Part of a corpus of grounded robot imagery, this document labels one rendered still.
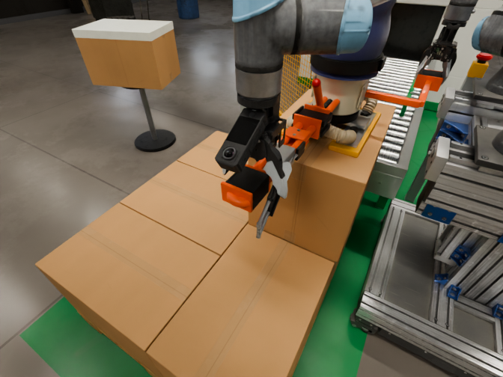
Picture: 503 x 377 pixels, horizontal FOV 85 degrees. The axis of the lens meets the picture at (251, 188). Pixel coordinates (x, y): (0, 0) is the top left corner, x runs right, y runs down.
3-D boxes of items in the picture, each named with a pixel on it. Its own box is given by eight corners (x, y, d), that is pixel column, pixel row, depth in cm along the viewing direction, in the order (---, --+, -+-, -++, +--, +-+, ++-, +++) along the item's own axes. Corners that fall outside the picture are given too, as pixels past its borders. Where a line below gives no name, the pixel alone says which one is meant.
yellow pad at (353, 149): (355, 111, 115) (358, 99, 111) (380, 117, 111) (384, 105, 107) (327, 149, 93) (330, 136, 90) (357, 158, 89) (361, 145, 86)
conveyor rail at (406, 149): (424, 73, 306) (432, 54, 293) (430, 74, 304) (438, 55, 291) (385, 193, 156) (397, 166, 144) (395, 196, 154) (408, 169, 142)
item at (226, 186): (242, 179, 65) (242, 161, 61) (270, 190, 62) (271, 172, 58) (221, 200, 59) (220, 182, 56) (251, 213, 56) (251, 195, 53)
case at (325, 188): (299, 156, 160) (309, 88, 133) (370, 177, 145) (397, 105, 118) (248, 224, 121) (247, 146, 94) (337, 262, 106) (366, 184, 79)
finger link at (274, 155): (291, 173, 51) (269, 132, 48) (288, 177, 50) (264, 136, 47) (272, 178, 54) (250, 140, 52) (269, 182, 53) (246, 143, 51)
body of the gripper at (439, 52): (424, 60, 97) (441, 22, 89) (427, 54, 103) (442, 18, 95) (449, 64, 94) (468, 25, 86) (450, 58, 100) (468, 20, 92)
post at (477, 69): (405, 194, 215) (473, 60, 149) (415, 197, 213) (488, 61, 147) (403, 200, 211) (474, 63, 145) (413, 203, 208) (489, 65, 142)
